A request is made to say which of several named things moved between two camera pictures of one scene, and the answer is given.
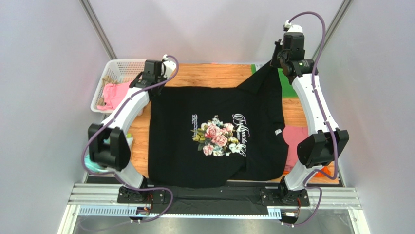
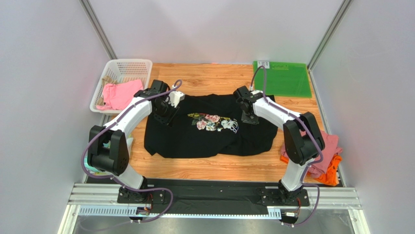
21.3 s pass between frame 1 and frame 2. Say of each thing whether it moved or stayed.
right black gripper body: moved
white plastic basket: stayed
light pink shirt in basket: stayed
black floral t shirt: moved
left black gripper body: moved
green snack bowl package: stayed
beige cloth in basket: stayed
